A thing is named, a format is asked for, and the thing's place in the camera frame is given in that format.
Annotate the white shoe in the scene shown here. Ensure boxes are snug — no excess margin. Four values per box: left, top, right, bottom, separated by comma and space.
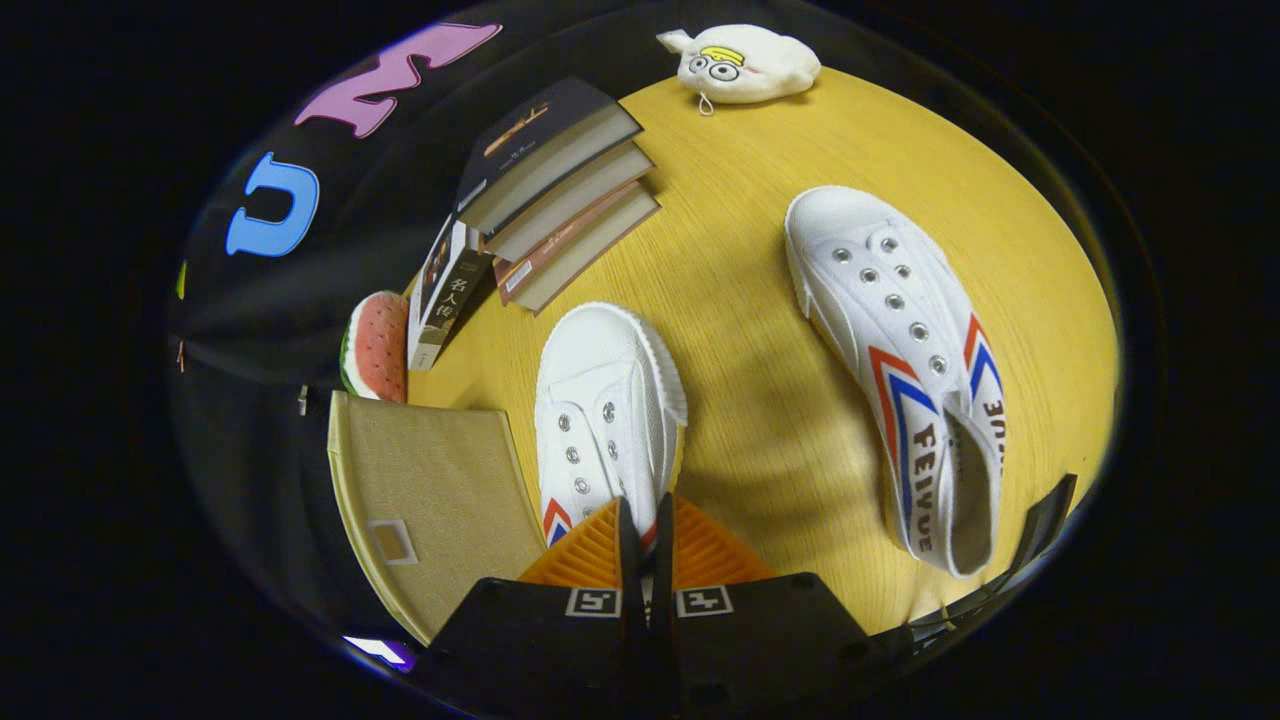
533, 302, 689, 561
783, 185, 1006, 580

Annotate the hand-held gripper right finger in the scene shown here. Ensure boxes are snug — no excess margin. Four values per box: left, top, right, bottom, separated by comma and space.
652, 493, 873, 719

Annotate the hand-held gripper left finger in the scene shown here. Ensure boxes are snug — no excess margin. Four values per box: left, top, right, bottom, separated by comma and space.
425, 497, 649, 719

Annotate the black cover book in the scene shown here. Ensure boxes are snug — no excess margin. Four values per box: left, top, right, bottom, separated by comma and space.
454, 77, 644, 237

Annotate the white plush pouch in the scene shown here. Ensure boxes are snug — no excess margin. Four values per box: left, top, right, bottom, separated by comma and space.
656, 24, 823, 117

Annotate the watermelon slice toy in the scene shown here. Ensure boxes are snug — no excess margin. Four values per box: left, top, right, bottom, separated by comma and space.
339, 290, 411, 404

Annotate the white portrait cover book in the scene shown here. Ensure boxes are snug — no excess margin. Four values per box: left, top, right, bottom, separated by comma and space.
406, 215, 497, 373

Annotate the black flat panel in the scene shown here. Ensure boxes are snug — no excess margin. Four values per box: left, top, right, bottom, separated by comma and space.
1008, 473, 1080, 603

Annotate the reddish brown cover book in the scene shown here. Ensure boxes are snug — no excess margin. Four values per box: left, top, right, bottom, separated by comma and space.
494, 180, 662, 315

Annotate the lit computer screen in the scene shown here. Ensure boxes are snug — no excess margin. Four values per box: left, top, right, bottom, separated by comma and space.
343, 634, 417, 673

